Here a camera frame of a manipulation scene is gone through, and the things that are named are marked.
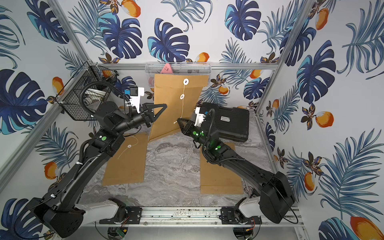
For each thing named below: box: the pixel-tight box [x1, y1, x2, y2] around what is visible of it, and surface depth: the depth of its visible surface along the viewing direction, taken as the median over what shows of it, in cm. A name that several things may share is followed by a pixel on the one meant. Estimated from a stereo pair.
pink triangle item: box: [160, 63, 174, 74], surface depth 90 cm
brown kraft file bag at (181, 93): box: [149, 73, 210, 140], surface depth 58 cm
